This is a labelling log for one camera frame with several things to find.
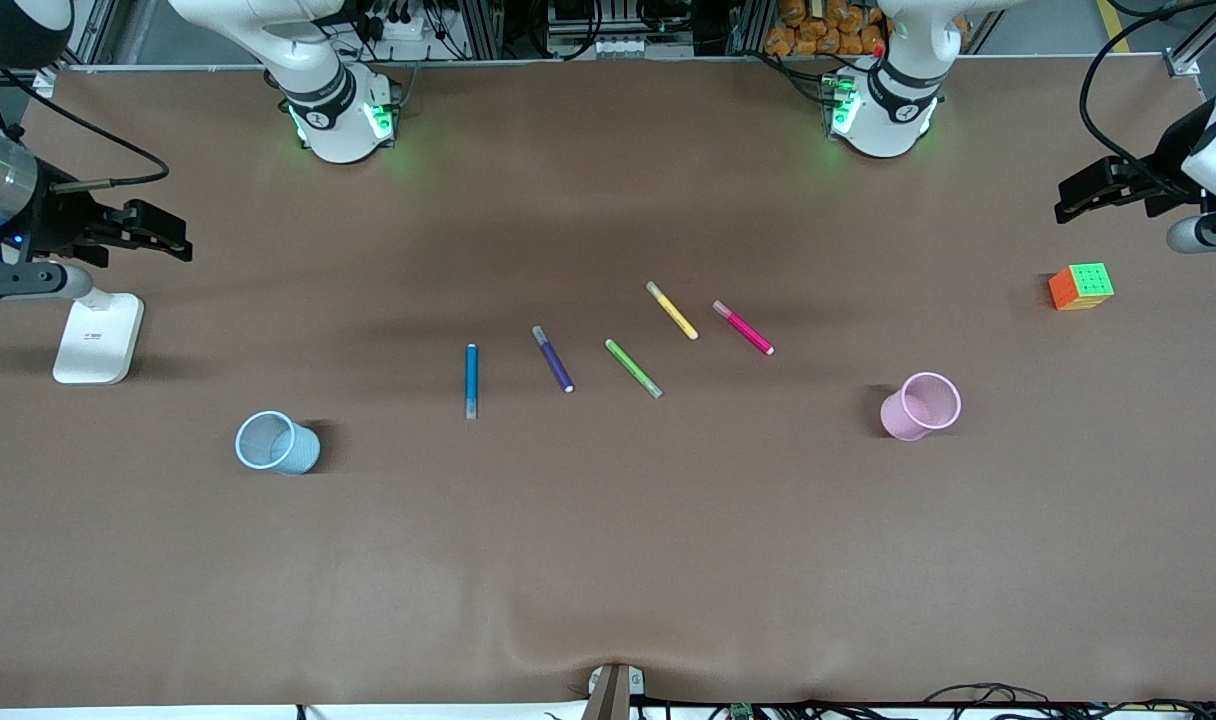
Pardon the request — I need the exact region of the pink marker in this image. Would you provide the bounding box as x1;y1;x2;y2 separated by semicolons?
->
712;299;776;357

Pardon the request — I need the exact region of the colourful puzzle cube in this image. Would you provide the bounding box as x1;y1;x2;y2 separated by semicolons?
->
1048;262;1116;312

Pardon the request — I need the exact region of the white lamp stand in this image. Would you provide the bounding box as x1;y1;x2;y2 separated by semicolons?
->
53;285;145;386

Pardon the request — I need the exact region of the blue mesh cup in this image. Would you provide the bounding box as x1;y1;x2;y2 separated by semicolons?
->
235;410;322;476

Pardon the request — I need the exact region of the pink mesh cup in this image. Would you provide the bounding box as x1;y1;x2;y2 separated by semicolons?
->
880;372;963;442

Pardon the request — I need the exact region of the pile of orange objects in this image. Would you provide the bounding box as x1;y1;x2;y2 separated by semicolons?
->
765;0;889;58

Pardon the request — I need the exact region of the white power strip with plugs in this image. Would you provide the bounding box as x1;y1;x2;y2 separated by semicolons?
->
363;8;439;43

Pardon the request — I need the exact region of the purple marker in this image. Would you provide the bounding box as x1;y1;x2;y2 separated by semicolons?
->
531;325;576;394

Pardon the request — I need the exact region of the yellow marker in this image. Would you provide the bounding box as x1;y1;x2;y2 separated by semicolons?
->
645;281;700;342

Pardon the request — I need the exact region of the green marker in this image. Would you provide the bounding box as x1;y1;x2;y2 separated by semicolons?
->
604;338;664;400

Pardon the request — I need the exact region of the long white socket strip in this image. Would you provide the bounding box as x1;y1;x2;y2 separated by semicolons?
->
548;35;669;59

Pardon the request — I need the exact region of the brown table cover mat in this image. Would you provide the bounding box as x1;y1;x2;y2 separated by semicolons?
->
0;55;1216;709

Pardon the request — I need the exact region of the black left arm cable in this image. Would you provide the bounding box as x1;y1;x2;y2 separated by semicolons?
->
1078;0;1216;198

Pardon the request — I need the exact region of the aluminium frame post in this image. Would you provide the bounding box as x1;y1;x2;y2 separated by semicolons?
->
1163;0;1216;79
28;0;119;98

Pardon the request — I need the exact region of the black cable bundle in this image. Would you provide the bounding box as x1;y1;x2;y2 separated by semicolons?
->
923;683;1216;720

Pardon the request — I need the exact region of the metal table edge bracket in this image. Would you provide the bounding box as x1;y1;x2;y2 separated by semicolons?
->
583;663;646;720

